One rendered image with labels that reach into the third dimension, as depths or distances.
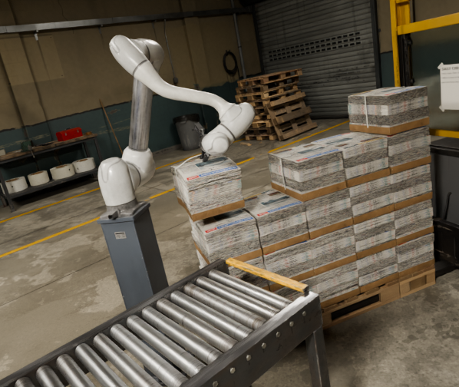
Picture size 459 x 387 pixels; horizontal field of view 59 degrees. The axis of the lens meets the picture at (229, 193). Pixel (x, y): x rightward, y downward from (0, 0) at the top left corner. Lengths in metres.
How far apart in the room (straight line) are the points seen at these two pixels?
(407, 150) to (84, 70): 7.20
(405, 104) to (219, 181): 1.18
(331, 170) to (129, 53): 1.20
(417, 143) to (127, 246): 1.75
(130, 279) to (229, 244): 0.55
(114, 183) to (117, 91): 7.08
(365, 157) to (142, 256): 1.34
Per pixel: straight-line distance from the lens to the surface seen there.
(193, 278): 1.72
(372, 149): 2.43
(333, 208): 2.36
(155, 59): 2.06
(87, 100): 8.79
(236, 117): 1.83
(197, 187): 1.97
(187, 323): 1.48
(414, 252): 2.84
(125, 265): 2.18
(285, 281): 1.53
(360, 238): 2.53
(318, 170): 2.25
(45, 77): 8.58
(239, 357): 1.27
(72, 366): 1.47
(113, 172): 2.03
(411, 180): 2.65
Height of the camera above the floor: 1.59
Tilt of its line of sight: 17 degrees down
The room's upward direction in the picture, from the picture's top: 11 degrees counter-clockwise
